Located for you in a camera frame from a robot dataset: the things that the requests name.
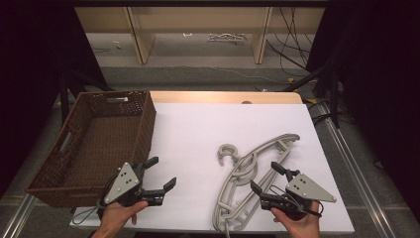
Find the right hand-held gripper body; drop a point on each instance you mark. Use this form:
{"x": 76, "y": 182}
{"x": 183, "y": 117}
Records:
{"x": 305, "y": 191}

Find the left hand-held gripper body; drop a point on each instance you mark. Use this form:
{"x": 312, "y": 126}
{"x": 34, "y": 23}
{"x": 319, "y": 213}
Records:
{"x": 123, "y": 185}

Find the brown woven basket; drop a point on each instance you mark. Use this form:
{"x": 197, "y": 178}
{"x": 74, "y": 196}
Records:
{"x": 99, "y": 139}

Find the person's left hand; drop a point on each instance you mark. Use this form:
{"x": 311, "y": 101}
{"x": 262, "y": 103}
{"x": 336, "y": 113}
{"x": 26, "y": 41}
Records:
{"x": 115, "y": 216}

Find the person's right hand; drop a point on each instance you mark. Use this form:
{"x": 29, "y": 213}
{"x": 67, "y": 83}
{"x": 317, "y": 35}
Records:
{"x": 298, "y": 226}

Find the white table sheet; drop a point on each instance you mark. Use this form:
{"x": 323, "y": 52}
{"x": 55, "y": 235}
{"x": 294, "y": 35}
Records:
{"x": 191, "y": 139}

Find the beige wooden shelf unit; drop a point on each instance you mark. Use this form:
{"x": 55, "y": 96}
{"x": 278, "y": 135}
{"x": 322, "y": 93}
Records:
{"x": 142, "y": 39}

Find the white plastic parts on floor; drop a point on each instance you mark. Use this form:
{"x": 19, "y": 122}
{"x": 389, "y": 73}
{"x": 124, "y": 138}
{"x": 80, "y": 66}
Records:
{"x": 227, "y": 37}

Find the aluminium floor rail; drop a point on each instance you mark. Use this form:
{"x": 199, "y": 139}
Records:
{"x": 353, "y": 165}
{"x": 18, "y": 218}

